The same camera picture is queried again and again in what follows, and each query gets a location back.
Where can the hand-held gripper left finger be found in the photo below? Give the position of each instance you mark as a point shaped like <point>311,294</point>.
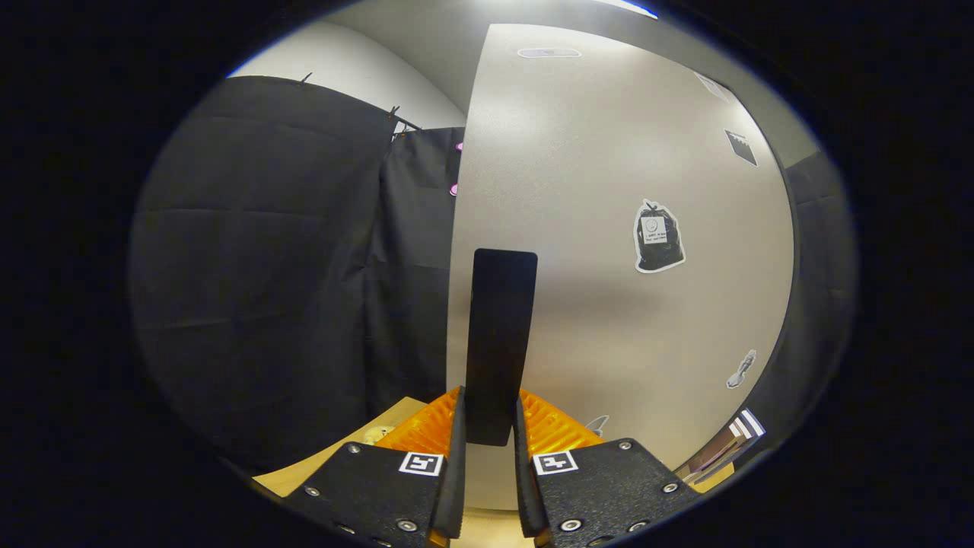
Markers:
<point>453,479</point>

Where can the large ceiling light panel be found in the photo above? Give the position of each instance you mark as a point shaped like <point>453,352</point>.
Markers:
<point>628,7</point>

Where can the beige cabinet door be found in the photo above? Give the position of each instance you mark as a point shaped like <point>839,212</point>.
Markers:
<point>593,190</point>

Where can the white book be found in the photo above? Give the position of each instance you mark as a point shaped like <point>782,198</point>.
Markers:
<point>701,468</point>
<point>719,450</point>
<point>746,425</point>

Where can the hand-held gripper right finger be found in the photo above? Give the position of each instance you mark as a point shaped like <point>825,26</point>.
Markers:
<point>525,487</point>

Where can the black backdrop cloth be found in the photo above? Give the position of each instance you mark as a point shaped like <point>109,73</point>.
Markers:
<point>266,266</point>

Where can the yellow plush toy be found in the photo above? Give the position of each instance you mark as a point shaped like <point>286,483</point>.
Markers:
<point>378,435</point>

